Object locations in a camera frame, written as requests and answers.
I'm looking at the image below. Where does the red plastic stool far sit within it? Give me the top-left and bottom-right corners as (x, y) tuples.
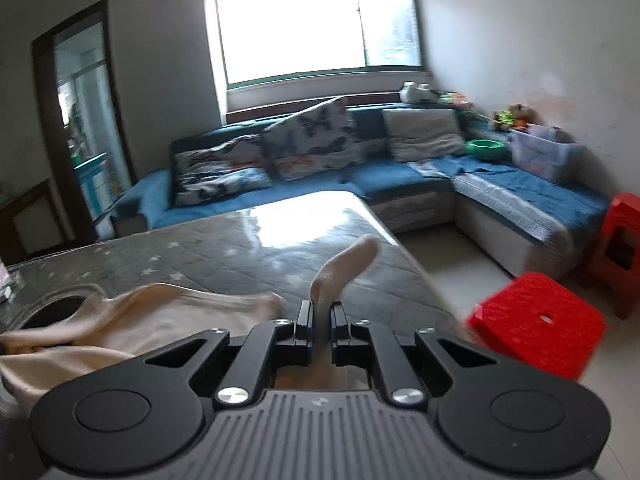
(587, 192), (640, 320)

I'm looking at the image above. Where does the grey plain cushion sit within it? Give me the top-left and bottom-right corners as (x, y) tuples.
(383, 108), (465, 162)

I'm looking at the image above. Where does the red plastic stool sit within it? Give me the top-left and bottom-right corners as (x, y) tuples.
(587, 192), (640, 320)
(466, 272), (605, 382)

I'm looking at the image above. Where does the butterfly pillow lying flat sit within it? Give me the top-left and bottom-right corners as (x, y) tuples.
(174, 134), (272, 207)

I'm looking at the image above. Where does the window with green frame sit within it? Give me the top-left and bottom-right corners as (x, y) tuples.
(215, 0), (423, 87)

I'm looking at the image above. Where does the colourful toy pile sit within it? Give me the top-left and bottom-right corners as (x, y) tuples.
(488, 103), (536, 132)

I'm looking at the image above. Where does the cream knit garment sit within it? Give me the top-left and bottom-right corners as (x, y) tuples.
(1, 235), (378, 414)

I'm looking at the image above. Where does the clear plastic storage box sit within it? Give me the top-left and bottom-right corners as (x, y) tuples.
(509, 125), (584, 184)

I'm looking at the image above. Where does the dark framed doorway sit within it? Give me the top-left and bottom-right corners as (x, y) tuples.
(32, 0), (137, 244)

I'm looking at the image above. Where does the butterfly pillow upright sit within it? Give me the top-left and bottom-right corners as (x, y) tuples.
(262, 96), (366, 181)

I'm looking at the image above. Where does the blue cabinet behind doorway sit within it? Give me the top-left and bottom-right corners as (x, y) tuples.
(74, 153), (122, 223)

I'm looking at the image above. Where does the blue sectional sofa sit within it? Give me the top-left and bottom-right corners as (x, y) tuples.
(111, 104), (608, 278)

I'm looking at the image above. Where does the white plush toy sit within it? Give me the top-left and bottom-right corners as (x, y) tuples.
(399, 81), (438, 104)

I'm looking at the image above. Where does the green round bowl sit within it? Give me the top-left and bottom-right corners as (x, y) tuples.
(465, 139), (506, 162)

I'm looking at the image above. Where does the red plastic stool near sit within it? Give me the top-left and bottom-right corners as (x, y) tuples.
(466, 272), (605, 382)

